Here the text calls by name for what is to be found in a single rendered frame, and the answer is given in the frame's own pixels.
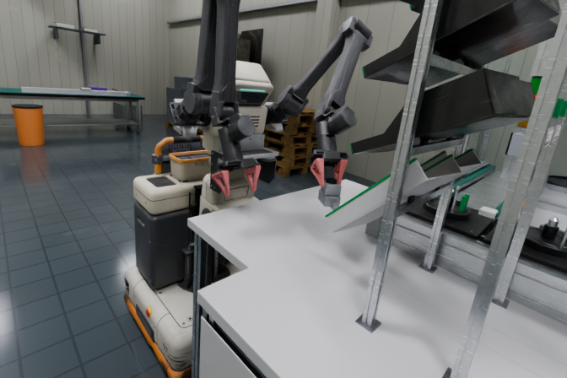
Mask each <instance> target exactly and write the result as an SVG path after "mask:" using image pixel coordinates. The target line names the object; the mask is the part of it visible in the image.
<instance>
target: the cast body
mask: <svg viewBox="0 0 567 378"><path fill-rule="evenodd" d="M341 187H342V186H341V185H340V184H339V183H337V179H335V178H326V180H325V181H324V187H323V188H321V189H319V194H318V199H319V200H320V202H321V203H322V205H323V206H324V207H331V209H332V210H334V209H336V208H337V207H339V205H340V200H341V197H340V193H341Z"/></svg>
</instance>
